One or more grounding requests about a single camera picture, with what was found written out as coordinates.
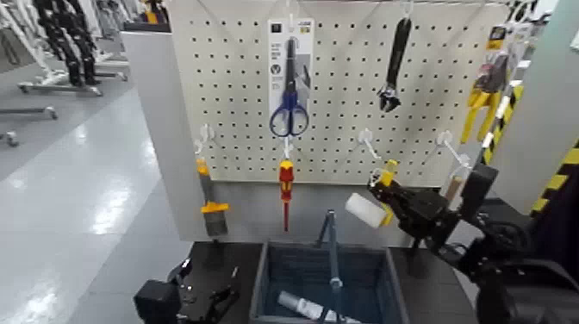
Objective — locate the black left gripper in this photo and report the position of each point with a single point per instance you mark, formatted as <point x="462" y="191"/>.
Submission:
<point x="195" y="305"/>

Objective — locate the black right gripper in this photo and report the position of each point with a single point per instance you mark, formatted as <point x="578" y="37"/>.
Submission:
<point x="425" y="212"/>

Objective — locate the yellow paint roller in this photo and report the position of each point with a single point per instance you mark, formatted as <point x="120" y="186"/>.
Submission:
<point x="364" y="210"/>

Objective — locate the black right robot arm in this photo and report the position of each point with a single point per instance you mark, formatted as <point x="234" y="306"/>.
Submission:
<point x="515" y="276"/>

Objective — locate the grey blue plastic crate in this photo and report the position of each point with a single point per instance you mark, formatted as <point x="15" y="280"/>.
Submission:
<point x="298" y="271"/>

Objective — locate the white pegboard hook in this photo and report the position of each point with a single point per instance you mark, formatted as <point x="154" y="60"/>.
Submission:
<point x="286" y="145"/>
<point x="206" y="135"/>
<point x="450" y="145"/>
<point x="367" y="140"/>

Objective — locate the white pegboard panel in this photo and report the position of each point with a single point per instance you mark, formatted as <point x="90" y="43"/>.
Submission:
<point x="344" y="149"/>

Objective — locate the orange grey paintbrush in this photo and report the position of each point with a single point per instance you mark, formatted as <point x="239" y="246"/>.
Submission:
<point x="212" y="208"/>

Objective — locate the white tube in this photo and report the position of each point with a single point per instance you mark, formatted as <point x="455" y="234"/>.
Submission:
<point x="303" y="306"/>

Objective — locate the red yellow screwdriver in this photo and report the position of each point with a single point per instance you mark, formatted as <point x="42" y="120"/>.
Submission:
<point x="286" y="178"/>

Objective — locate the yellow black striped strip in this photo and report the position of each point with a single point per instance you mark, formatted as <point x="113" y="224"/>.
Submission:
<point x="500" y="122"/>

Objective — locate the black adjustable wrench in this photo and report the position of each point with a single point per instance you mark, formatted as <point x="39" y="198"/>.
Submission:
<point x="397" y="49"/>

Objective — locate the yellow pliers in package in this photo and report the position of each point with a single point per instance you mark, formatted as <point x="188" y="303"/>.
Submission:
<point x="488" y="81"/>

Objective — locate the grey stand backboard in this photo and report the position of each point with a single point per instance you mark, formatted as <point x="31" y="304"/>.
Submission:
<point x="154" y="135"/>

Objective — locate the blue scissors on card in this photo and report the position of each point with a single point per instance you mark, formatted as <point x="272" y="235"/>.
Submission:
<point x="289" y="68"/>

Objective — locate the grey panel with hazard tape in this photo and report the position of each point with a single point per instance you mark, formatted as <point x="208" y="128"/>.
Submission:
<point x="538" y="113"/>

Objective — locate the yellow blue machine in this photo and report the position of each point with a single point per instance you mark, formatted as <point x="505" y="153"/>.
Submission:
<point x="153" y="16"/>

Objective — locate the black robot on stand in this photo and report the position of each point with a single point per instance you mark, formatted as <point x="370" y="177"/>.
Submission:
<point x="68" y="40"/>

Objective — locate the white robot on stand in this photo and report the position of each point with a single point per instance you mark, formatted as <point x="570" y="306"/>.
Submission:
<point x="27" y="36"/>

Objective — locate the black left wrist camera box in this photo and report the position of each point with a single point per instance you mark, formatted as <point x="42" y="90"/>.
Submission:
<point x="156" y="303"/>

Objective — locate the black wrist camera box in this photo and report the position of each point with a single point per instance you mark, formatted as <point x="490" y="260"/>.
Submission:
<point x="156" y="303"/>
<point x="479" y="187"/>

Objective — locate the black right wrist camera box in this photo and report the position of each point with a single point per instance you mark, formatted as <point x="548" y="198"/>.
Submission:
<point x="479" y="187"/>

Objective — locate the grey wheeled base frame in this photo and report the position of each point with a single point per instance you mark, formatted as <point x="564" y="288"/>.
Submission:
<point x="59" y="87"/>

